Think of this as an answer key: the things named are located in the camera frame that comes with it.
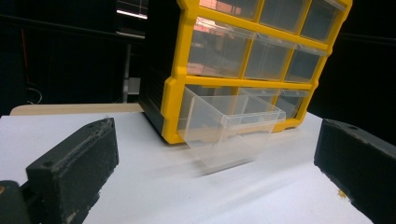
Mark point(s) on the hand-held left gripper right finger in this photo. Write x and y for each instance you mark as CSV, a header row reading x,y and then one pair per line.
x,y
358,161

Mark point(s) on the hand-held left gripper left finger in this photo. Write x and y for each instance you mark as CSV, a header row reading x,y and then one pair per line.
x,y
74,168

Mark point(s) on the clear plastic drawer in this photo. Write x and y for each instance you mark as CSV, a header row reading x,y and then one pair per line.
x,y
236,124

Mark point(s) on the white board table cover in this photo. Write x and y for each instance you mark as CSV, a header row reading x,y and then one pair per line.
x,y
155,193

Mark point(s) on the yellow black drawer cabinet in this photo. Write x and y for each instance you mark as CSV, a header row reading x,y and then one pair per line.
x,y
180,62

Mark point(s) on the grid of clear closed drawers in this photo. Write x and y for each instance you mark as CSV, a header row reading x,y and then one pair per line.
x,y
218,53

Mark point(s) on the grey metal stand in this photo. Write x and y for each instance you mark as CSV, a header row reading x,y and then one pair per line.
x,y
126,71

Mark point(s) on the beige wooden table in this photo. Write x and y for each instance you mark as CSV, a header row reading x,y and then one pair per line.
x,y
77,109

